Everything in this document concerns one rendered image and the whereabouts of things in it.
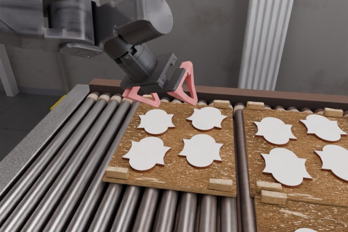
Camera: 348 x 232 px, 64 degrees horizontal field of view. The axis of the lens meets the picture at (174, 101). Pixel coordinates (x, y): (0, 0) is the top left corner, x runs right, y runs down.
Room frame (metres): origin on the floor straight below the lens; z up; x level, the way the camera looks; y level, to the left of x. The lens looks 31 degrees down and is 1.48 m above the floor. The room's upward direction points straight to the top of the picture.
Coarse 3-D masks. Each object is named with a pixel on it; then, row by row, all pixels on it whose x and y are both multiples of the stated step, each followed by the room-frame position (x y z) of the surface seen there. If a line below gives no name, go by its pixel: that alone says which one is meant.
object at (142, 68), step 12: (132, 48) 0.42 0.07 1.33; (144, 48) 0.43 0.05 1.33; (120, 60) 0.42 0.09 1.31; (132, 60) 0.41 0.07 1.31; (144, 60) 0.42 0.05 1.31; (156, 60) 0.44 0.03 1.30; (168, 60) 0.42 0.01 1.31; (132, 72) 0.41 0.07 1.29; (144, 72) 0.41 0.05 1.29; (156, 72) 0.41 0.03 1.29; (120, 84) 0.44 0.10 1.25; (132, 84) 0.42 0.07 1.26; (144, 84) 0.41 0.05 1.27
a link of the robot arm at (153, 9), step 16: (96, 0) 0.41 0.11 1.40; (128, 0) 0.37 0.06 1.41; (144, 0) 0.37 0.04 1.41; (160, 0) 0.40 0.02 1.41; (96, 16) 0.40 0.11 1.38; (112, 16) 0.38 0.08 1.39; (128, 16) 0.36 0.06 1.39; (144, 16) 0.36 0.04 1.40; (160, 16) 0.38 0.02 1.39; (96, 32) 0.39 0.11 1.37; (112, 32) 0.37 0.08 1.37; (128, 32) 0.38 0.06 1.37; (144, 32) 0.37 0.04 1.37; (160, 32) 0.37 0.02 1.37; (64, 48) 0.34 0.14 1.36; (80, 48) 0.35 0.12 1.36; (96, 48) 0.37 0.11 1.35
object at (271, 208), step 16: (272, 192) 0.45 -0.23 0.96; (256, 208) 0.43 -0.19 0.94; (272, 208) 0.43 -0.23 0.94; (288, 208) 0.43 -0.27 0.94; (304, 208) 0.43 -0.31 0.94; (320, 208) 0.43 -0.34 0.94; (336, 208) 0.43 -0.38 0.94; (256, 224) 0.39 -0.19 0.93; (272, 224) 0.38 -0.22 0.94; (288, 224) 0.38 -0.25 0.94; (304, 224) 0.38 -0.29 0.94; (320, 224) 0.38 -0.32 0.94; (336, 224) 0.38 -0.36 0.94
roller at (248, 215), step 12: (240, 108) 0.88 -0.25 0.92; (240, 120) 0.81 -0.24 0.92; (240, 132) 0.74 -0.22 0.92; (240, 144) 0.68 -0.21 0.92; (240, 156) 0.63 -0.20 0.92; (240, 168) 0.58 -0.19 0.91; (240, 180) 0.54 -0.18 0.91; (240, 192) 0.50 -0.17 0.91; (240, 204) 0.46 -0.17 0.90; (252, 204) 0.45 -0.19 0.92; (252, 216) 0.42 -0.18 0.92; (252, 228) 0.38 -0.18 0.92
